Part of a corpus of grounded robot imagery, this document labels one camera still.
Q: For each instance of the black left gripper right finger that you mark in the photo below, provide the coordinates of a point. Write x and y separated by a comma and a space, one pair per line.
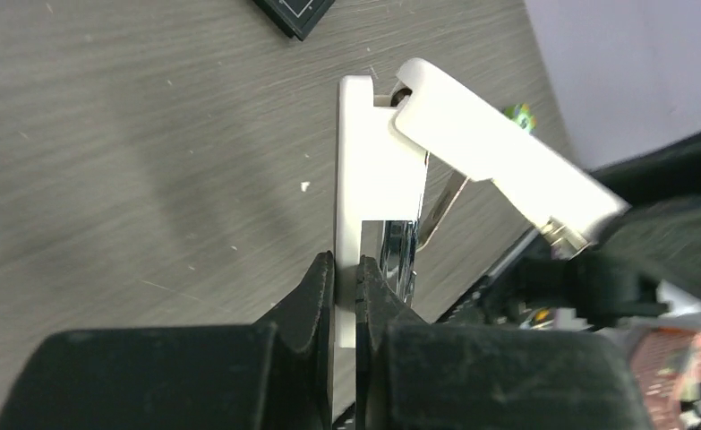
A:
415, 375

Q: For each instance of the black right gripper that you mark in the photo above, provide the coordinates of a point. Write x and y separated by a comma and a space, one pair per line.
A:
658, 239

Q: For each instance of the green cartoon card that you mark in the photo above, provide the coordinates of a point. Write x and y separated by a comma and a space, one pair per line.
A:
521, 115

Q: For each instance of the white stapler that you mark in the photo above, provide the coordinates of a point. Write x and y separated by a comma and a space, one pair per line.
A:
381, 169

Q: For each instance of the black white chessboard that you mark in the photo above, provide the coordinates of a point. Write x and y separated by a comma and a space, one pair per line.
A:
296, 18

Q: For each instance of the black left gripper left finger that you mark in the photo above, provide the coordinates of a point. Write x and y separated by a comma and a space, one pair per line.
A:
274, 373

